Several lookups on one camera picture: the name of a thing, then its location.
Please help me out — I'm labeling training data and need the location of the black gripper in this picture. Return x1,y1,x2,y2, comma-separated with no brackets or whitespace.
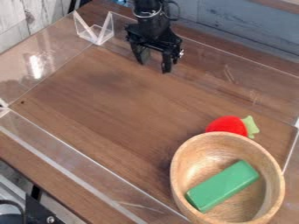
126,14,183,74

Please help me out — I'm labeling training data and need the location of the red plush tomato toy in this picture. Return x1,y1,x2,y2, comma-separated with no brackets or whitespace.
206,115,261,139

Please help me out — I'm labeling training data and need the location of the wooden bowl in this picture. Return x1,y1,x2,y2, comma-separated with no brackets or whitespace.
170,132,286,224

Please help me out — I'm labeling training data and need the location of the green rectangular block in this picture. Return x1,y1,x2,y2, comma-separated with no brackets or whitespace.
185,160,260,213

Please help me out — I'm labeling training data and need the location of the black clamp with screw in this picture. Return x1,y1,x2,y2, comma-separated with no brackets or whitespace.
25,195,66,224

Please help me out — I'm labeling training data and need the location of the clear acrylic corner bracket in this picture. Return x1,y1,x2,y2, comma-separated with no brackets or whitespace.
73,11,115,46

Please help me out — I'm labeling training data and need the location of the clear acrylic back wall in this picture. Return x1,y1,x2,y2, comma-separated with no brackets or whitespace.
110,12,299,124

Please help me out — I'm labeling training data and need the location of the clear acrylic wall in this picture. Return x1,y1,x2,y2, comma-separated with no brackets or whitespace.
0,108,190,224
110,12,299,124

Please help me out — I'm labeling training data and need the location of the clear acrylic front wall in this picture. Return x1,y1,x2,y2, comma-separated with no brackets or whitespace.
0,108,190,224

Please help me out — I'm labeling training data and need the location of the black cable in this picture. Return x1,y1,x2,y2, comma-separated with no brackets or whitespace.
0,199,27,224

